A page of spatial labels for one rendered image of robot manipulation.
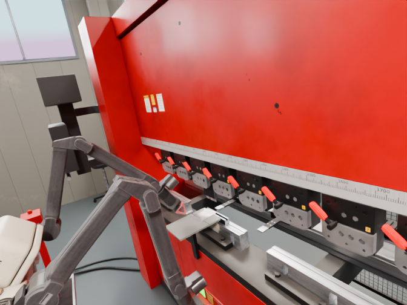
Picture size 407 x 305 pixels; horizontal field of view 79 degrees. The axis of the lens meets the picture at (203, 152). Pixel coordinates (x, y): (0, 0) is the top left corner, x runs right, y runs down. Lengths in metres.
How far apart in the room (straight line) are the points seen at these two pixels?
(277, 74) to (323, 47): 0.16
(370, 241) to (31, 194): 5.05
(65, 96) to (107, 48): 0.47
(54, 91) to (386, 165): 1.98
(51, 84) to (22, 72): 3.02
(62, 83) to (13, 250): 1.40
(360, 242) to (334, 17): 0.62
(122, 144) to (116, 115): 0.23
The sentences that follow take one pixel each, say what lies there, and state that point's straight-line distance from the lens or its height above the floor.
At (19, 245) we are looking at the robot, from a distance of 0.98.
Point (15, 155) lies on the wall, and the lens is 5.19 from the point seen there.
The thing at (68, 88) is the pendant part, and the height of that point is 1.86.
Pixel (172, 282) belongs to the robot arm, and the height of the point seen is 1.08.
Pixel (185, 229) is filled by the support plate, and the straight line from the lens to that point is 1.39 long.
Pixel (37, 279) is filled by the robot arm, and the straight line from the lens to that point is 0.90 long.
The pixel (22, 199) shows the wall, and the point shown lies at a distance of 5.36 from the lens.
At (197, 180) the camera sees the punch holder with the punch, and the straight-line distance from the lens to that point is 1.43.
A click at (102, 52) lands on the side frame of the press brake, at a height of 2.06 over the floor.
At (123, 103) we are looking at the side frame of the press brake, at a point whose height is 1.68.
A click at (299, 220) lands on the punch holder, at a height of 1.21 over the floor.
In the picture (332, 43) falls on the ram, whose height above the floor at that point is 1.78.
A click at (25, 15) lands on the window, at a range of 5.27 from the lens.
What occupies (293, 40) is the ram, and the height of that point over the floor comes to 1.81.
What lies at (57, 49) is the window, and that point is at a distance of 5.14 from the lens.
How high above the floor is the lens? 1.72
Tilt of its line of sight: 15 degrees down
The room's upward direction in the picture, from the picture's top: 9 degrees counter-clockwise
